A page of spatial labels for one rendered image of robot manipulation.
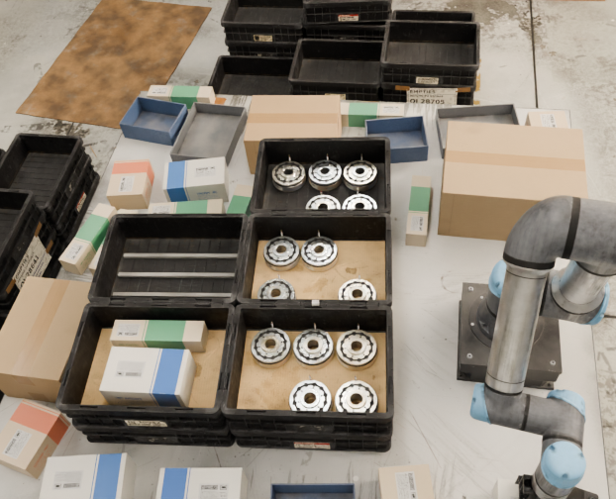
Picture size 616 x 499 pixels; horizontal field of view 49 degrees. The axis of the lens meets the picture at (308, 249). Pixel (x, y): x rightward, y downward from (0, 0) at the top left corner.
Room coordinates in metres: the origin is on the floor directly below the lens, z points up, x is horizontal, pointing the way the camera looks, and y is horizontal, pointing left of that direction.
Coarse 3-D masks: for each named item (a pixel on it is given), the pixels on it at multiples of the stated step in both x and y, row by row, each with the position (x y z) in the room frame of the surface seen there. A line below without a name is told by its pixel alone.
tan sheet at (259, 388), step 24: (288, 336) 0.89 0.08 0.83; (336, 336) 0.87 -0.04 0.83; (384, 336) 0.85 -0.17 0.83; (288, 360) 0.82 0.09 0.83; (336, 360) 0.80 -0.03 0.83; (384, 360) 0.78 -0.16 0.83; (240, 384) 0.77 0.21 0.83; (264, 384) 0.76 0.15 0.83; (288, 384) 0.75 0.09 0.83; (336, 384) 0.74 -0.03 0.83; (384, 384) 0.72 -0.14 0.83; (240, 408) 0.71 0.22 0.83; (264, 408) 0.70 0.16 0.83; (288, 408) 0.69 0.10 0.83; (384, 408) 0.66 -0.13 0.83
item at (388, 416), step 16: (240, 304) 0.94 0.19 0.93; (256, 304) 0.94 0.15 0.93; (272, 304) 0.93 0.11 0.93; (288, 304) 0.92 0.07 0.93; (304, 304) 0.92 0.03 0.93; (320, 304) 0.91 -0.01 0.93; (224, 384) 0.73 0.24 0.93; (224, 400) 0.69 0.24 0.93; (240, 416) 0.65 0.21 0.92; (256, 416) 0.64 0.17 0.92; (272, 416) 0.63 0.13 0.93; (288, 416) 0.63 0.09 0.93; (304, 416) 0.62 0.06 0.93; (320, 416) 0.62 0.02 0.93; (336, 416) 0.61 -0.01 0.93; (352, 416) 0.61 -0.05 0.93; (368, 416) 0.60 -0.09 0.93; (384, 416) 0.60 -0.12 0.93
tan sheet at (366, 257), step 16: (352, 256) 1.12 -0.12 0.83; (368, 256) 1.11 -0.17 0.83; (384, 256) 1.10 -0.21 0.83; (256, 272) 1.11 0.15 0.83; (272, 272) 1.10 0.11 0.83; (288, 272) 1.09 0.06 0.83; (304, 272) 1.09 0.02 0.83; (320, 272) 1.08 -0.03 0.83; (336, 272) 1.07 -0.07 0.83; (352, 272) 1.06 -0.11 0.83; (368, 272) 1.06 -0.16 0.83; (384, 272) 1.05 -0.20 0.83; (256, 288) 1.05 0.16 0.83; (304, 288) 1.03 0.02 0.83; (320, 288) 1.03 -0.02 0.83; (336, 288) 1.02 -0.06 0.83; (384, 288) 1.00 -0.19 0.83
